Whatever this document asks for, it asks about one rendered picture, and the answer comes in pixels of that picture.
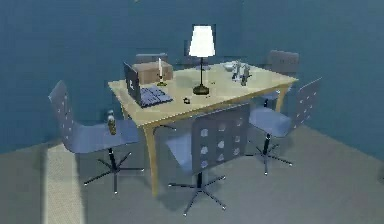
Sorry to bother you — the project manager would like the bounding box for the grey pepper mill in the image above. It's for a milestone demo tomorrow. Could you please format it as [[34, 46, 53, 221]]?
[[240, 63, 252, 87]]

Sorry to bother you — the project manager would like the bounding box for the brown bottle with grey cap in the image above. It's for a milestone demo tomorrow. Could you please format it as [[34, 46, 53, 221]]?
[[106, 110, 118, 136]]

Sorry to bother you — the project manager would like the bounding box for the light wooden table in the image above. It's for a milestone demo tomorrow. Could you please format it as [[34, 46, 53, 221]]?
[[107, 61, 299, 198]]

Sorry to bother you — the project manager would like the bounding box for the brown cardboard box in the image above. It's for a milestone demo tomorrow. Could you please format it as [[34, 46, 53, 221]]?
[[132, 60, 174, 85]]

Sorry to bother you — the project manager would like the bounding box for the white shade table lamp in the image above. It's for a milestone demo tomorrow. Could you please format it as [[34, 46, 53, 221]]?
[[188, 24, 217, 96]]

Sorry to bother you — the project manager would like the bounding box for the white candle on holder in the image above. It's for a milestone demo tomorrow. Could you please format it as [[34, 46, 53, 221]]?
[[156, 57, 168, 87]]

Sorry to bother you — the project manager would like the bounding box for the dark grey open laptop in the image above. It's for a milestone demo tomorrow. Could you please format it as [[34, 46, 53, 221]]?
[[123, 61, 174, 109]]

